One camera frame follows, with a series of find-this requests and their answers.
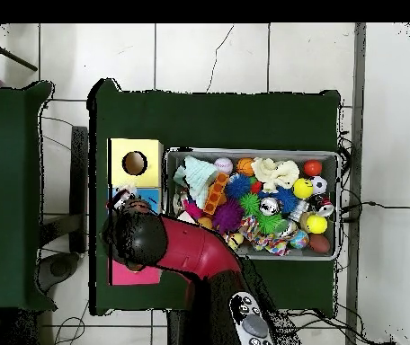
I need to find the plain orange ball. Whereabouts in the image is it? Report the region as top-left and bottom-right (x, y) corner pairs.
(302, 159), (324, 177)

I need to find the light blue knitted cloth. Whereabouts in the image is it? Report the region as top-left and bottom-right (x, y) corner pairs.
(172, 155), (219, 210)

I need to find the orange plastic compartment tray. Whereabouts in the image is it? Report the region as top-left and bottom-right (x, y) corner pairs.
(203, 172), (230, 216)

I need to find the small orange basketball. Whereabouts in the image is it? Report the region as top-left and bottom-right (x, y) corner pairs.
(236, 156), (255, 177)

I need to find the small brown football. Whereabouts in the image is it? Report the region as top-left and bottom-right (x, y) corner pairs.
(307, 234), (331, 254)

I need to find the black metal stand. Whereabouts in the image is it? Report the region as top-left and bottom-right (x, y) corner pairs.
(39, 125), (89, 254)

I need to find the dark gray round base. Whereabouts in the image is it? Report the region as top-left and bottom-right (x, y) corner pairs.
(39, 252), (80, 292)

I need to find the black tripod leg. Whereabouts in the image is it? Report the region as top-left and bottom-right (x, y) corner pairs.
(0, 23), (39, 72)

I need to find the small white baseball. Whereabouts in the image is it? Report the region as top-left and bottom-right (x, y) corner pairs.
(213, 156), (234, 175)

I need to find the cream waffle cloth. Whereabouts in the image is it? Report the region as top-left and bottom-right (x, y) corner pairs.
(249, 156), (300, 195)

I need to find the yellow smiley ball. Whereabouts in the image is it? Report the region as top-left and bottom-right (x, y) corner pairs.
(291, 177), (315, 199)

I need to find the dark green table cloth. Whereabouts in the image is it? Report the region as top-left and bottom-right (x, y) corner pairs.
(87, 78), (342, 317)
(0, 81), (57, 311)

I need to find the black floor cable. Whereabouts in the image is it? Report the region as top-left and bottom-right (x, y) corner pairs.
(341, 200), (410, 214)

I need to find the wooden box with three holes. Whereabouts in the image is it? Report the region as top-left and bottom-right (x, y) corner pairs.
(107, 138), (165, 287)

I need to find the small soccer ball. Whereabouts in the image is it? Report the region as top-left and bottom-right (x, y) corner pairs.
(310, 175), (328, 195)

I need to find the shallow silver mesh bin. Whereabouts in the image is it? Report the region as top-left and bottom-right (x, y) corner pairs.
(162, 146), (343, 261)

